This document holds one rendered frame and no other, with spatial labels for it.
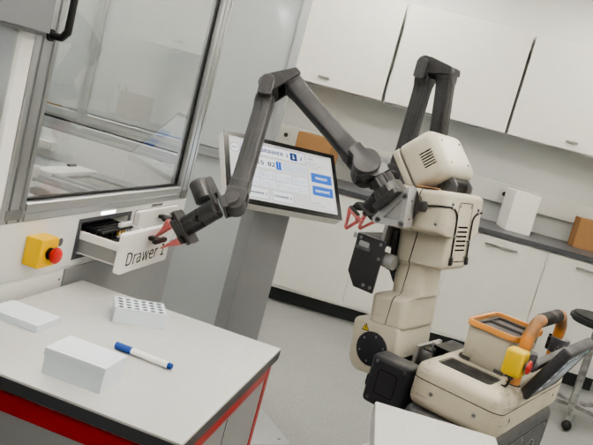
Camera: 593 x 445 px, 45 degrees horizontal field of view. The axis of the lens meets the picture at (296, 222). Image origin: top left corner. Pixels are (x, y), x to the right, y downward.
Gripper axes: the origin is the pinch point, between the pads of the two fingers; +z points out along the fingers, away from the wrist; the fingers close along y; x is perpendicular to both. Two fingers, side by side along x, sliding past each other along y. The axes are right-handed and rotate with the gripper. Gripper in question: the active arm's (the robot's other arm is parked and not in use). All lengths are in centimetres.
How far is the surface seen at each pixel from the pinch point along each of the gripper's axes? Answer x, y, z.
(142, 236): 8.2, 2.7, 0.1
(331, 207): -100, -12, -27
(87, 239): 15.6, 8.3, 10.9
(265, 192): -80, 5, -11
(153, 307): 26.2, -16.2, -2.3
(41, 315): 49, -6, 10
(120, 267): 17.1, -2.5, 5.4
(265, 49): -161, 75, -23
